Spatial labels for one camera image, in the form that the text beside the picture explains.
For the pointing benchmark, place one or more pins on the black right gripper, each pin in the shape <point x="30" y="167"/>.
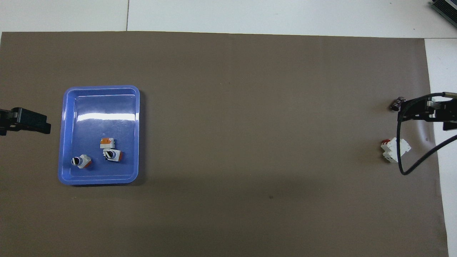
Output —
<point x="446" y="112"/>

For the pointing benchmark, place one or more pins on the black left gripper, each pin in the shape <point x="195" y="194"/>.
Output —
<point x="5" y="119"/>

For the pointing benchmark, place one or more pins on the white selector switch black knob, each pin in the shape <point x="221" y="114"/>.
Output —
<point x="81" y="161"/>
<point x="106" y="142"/>
<point x="112" y="155"/>

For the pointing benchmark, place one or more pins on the small black terminal block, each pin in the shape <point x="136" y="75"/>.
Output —
<point x="395" y="104"/>

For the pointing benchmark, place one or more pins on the white circuit breaker red lever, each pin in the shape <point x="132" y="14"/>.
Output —
<point x="392" y="150"/>

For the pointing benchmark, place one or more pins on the blue plastic tray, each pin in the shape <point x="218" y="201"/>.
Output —
<point x="103" y="107"/>

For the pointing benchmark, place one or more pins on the brown table mat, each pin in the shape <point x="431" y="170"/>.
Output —
<point x="228" y="142"/>

